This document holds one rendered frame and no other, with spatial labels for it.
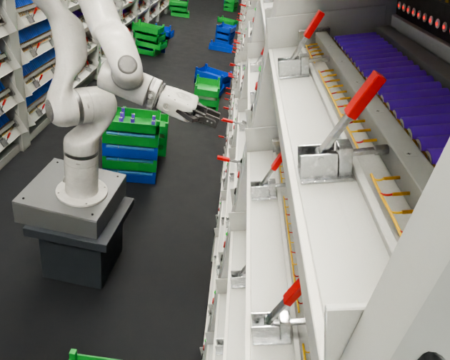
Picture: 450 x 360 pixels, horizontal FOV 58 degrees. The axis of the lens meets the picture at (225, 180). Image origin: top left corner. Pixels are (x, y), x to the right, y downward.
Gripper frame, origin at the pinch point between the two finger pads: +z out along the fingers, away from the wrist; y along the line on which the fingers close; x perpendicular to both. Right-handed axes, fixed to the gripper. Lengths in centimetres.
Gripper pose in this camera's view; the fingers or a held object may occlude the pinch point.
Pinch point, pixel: (211, 118)
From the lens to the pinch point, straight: 113.7
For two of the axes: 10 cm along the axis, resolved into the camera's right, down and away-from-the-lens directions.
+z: 9.2, 3.6, 1.7
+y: 0.5, -5.2, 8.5
